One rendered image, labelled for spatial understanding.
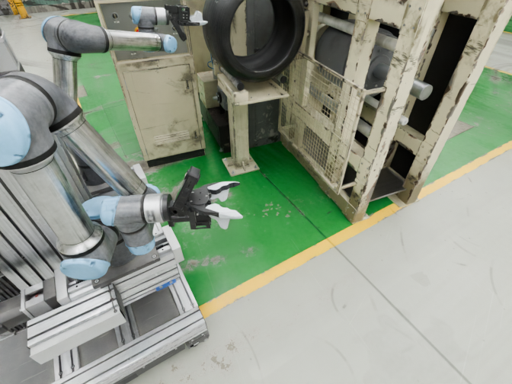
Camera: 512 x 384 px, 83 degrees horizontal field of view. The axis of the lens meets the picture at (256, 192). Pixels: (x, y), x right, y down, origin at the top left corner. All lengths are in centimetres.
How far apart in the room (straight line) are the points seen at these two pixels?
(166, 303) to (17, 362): 63
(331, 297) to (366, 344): 28
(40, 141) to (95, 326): 66
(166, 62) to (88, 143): 162
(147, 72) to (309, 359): 209
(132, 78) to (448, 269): 248
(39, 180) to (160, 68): 174
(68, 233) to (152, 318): 82
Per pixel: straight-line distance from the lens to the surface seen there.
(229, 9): 167
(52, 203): 79
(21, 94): 72
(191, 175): 70
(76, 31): 138
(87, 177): 150
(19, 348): 178
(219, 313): 175
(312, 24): 227
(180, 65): 239
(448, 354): 192
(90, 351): 162
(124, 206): 78
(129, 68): 237
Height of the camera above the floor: 157
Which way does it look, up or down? 42 degrees down
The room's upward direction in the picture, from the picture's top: straight up
